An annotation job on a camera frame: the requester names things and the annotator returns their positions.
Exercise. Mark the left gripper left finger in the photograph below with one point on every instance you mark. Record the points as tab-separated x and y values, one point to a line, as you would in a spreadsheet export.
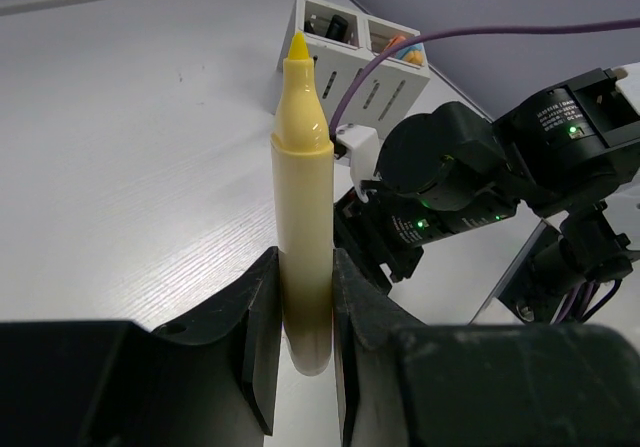
205	378

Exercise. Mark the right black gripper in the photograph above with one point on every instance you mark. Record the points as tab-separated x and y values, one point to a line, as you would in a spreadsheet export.
360	231

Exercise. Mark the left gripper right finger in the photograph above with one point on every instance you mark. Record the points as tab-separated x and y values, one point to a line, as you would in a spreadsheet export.
401	382

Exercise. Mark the yellow pastel marker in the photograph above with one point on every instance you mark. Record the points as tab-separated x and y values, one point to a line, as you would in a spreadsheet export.
303	178

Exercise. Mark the blue pastel marker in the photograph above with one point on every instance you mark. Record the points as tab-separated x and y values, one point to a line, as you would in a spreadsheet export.
407	50

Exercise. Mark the green black highlighter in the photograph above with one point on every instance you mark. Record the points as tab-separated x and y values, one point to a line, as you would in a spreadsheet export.
337	28

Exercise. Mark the orange clear marker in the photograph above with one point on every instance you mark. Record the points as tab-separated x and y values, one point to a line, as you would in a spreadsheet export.
414	57

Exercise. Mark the orange pastel marker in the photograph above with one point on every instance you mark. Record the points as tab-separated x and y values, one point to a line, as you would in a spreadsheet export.
398	39

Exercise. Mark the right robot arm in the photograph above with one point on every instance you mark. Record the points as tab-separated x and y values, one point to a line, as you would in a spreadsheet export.
563	152

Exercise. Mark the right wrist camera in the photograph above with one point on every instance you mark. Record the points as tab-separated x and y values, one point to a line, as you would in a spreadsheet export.
362	146

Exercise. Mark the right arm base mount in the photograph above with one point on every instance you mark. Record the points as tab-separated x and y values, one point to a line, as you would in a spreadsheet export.
554	264

